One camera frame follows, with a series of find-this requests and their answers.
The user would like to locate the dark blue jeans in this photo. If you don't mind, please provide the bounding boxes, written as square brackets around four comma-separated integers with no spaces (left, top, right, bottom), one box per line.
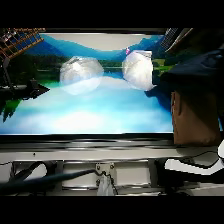
[159,49,224,102]

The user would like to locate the brown garment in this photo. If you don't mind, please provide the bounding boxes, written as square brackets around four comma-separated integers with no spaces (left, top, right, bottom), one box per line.
[170,89,223,147]

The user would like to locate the silver frame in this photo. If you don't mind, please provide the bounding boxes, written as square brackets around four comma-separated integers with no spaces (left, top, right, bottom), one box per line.
[0,137,224,196]

